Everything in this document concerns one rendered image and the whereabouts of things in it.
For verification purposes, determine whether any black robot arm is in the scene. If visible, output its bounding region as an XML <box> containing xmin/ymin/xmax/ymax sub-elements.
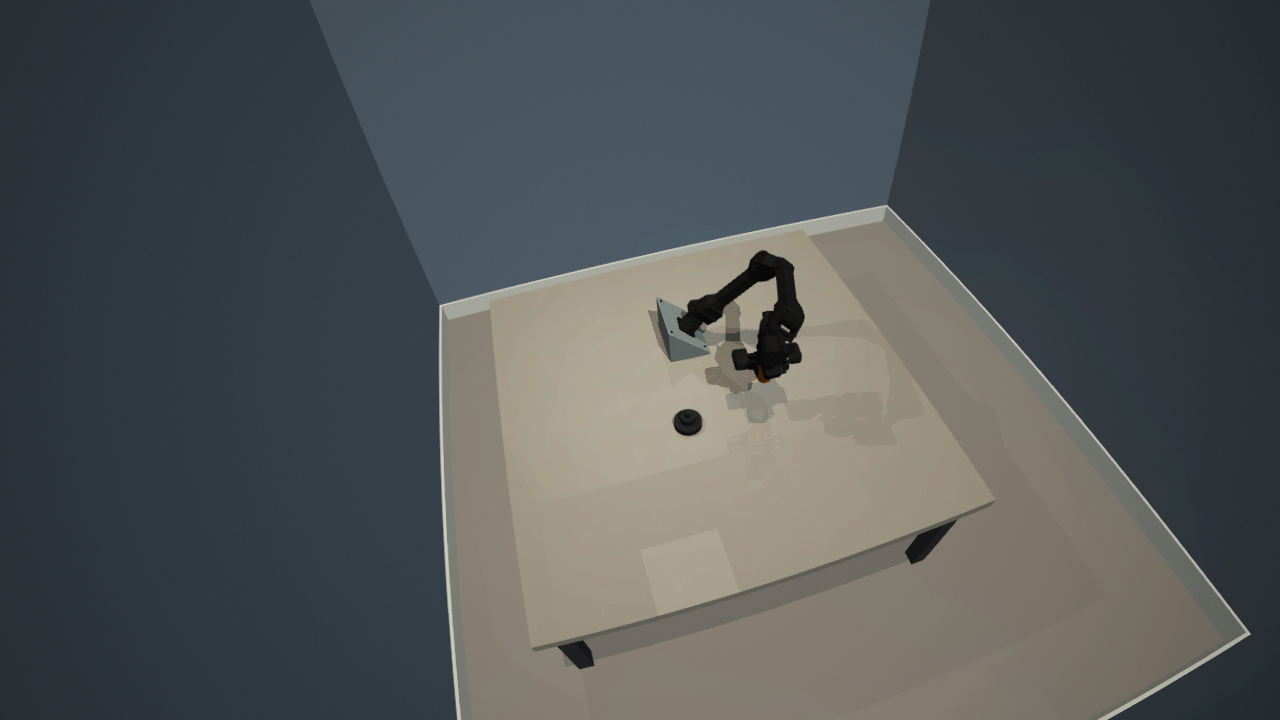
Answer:
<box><xmin>677</xmin><ymin>250</ymin><xmax>805</xmax><ymax>380</ymax></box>

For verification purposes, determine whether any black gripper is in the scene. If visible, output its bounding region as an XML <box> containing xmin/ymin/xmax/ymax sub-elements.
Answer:
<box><xmin>731</xmin><ymin>334</ymin><xmax>803</xmax><ymax>378</ymax></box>

